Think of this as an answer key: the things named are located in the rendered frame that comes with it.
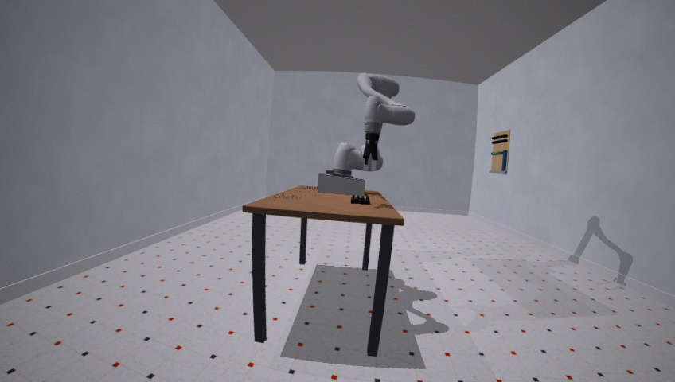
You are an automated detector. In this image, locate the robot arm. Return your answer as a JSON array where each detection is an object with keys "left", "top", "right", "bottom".
[{"left": 326, "top": 73, "right": 415, "bottom": 178}]

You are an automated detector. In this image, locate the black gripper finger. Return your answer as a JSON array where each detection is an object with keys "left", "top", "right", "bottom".
[
  {"left": 363, "top": 140, "right": 375, "bottom": 171},
  {"left": 371, "top": 143, "right": 378, "bottom": 171}
]

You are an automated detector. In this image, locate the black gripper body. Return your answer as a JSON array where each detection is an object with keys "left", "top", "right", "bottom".
[{"left": 365, "top": 133, "right": 379, "bottom": 147}]

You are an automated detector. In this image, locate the black knob box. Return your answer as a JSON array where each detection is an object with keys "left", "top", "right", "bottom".
[{"left": 351, "top": 195, "right": 370, "bottom": 205}]

